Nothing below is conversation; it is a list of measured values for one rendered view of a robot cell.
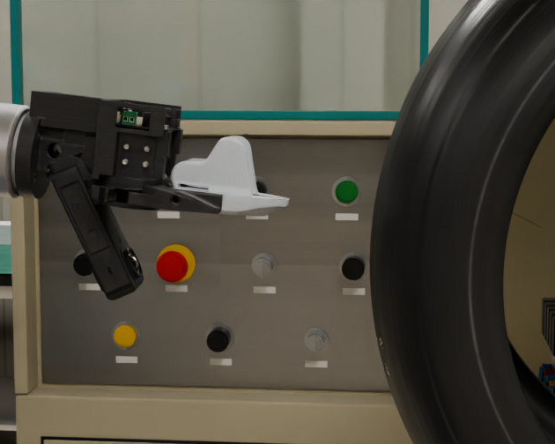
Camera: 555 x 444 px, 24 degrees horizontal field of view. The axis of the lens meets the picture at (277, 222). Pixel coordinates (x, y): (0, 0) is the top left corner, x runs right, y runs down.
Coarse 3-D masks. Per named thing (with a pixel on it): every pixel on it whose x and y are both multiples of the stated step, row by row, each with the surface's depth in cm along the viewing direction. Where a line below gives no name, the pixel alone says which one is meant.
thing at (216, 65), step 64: (64, 0) 169; (128, 0) 168; (192, 0) 167; (256, 0) 166; (320, 0) 165; (384, 0) 164; (64, 64) 170; (128, 64) 169; (192, 64) 168; (256, 64) 167; (320, 64) 166; (384, 64) 165
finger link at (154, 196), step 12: (120, 192) 100; (132, 192) 98; (144, 192) 98; (156, 192) 98; (168, 192) 98; (180, 192) 98; (192, 192) 99; (204, 192) 99; (132, 204) 98; (144, 204) 98; (156, 204) 98; (168, 204) 98; (180, 204) 98; (192, 204) 98; (204, 204) 98; (216, 204) 99
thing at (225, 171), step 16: (224, 144) 99; (240, 144) 99; (208, 160) 99; (224, 160) 99; (240, 160) 99; (176, 176) 100; (192, 176) 100; (208, 176) 99; (224, 176) 99; (240, 176) 99; (208, 192) 99; (224, 192) 99; (240, 192) 99; (224, 208) 99; (240, 208) 99; (256, 208) 99; (272, 208) 100
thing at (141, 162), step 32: (32, 96) 101; (64, 96) 100; (32, 128) 100; (64, 128) 101; (96, 128) 100; (128, 128) 103; (160, 128) 98; (32, 160) 100; (64, 160) 101; (96, 160) 99; (128, 160) 100; (160, 160) 99; (32, 192) 101; (96, 192) 100
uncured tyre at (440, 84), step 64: (512, 0) 88; (448, 64) 90; (512, 64) 86; (448, 128) 88; (512, 128) 86; (384, 192) 93; (448, 192) 88; (512, 192) 86; (384, 256) 92; (448, 256) 88; (384, 320) 93; (448, 320) 89; (448, 384) 89; (512, 384) 88
